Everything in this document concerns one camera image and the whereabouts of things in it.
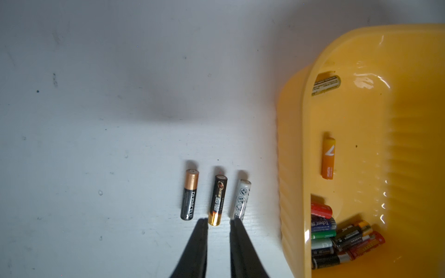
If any black gold battery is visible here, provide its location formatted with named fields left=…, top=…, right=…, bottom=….
left=332, top=220, right=373, bottom=251
left=209, top=174, right=228, bottom=227

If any green battery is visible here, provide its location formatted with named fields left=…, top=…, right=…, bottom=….
left=311, top=230, right=337, bottom=240

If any blue purple battery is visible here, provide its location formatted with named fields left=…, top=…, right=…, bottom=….
left=311, top=215, right=337, bottom=233

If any black silver battery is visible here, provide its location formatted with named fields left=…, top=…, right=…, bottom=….
left=311, top=252, right=353, bottom=270

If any orange battery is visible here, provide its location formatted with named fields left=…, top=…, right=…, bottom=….
left=321, top=137, right=336, bottom=180

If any black copper Duracell battery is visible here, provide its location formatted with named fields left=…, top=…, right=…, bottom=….
left=180, top=169, right=199, bottom=221

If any white battery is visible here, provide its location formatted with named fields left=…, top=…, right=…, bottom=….
left=231, top=179, right=251, bottom=221

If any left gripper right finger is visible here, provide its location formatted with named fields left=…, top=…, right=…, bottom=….
left=229, top=218, right=269, bottom=278

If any yellow plastic storage box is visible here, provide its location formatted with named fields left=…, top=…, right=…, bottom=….
left=277, top=24, right=445, bottom=278

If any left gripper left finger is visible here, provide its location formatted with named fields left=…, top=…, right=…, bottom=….
left=170, top=218, right=208, bottom=278

